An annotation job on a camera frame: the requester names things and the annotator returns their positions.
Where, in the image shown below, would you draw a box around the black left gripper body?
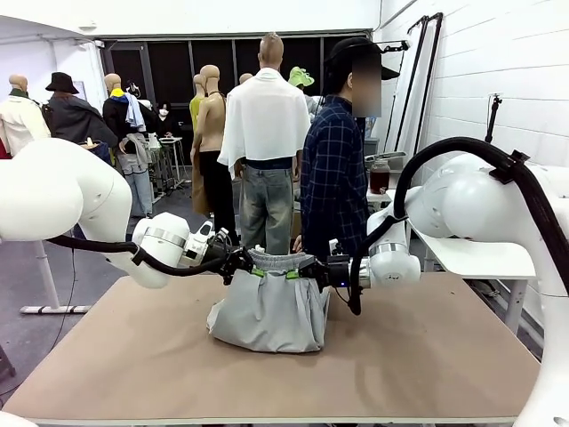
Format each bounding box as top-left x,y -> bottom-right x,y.
206,239 -> 244,278

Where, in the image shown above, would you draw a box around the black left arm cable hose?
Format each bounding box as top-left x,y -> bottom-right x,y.
46,234 -> 223,277

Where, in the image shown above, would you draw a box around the light blue draped shirt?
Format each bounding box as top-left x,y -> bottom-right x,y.
124,92 -> 147,133

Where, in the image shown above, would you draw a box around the small white work table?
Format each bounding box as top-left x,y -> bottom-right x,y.
153,133 -> 187,190

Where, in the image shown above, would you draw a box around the person in dark plaid shirt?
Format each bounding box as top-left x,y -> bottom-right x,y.
300,37 -> 401,263

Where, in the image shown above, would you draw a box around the black framed reflector panel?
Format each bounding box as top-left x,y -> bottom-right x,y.
384,15 -> 430,155
413,12 -> 445,140

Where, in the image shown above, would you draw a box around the black hat dark coat mannequin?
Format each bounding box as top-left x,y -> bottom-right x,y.
42,72 -> 120,165

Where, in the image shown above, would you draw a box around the white table leg frame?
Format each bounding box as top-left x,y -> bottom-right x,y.
20,242 -> 92,315

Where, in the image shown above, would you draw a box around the yellow top mannequin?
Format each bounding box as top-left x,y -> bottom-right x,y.
189,74 -> 206,134

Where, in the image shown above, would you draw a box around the yellow collar black jacket mannequin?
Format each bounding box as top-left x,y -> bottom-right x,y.
102,73 -> 155,219

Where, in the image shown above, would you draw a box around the person's right forearm plaid sleeve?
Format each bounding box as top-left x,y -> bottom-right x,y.
298,181 -> 324,239

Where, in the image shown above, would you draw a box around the black tripod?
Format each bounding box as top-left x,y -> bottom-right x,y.
484,93 -> 504,143

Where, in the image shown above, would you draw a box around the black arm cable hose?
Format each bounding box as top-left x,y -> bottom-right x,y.
46,234 -> 223,277
349,136 -> 569,317

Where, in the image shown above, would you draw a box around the grey training pants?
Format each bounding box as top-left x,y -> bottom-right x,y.
206,247 -> 333,355

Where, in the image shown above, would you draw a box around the bare tan mannequin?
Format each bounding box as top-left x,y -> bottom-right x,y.
190,65 -> 241,246

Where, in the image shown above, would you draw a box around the cream jacket mannequin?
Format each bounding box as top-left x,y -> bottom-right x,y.
0,74 -> 52,159

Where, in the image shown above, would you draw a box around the black cap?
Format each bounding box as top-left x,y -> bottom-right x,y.
323,37 -> 401,81

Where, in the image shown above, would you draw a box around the large white table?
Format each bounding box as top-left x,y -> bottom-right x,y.
368,189 -> 569,334

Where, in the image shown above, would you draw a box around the glass jar brown liquid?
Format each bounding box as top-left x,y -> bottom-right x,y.
369,158 -> 391,196

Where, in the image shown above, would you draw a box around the white shirt mannequin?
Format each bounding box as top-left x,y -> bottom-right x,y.
217,31 -> 312,255

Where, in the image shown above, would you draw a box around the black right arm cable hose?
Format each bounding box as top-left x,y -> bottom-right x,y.
349,136 -> 569,317

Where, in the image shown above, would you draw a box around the masked person in black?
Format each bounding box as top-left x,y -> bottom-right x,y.
155,101 -> 175,137

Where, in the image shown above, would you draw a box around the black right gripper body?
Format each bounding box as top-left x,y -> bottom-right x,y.
317,255 -> 353,289

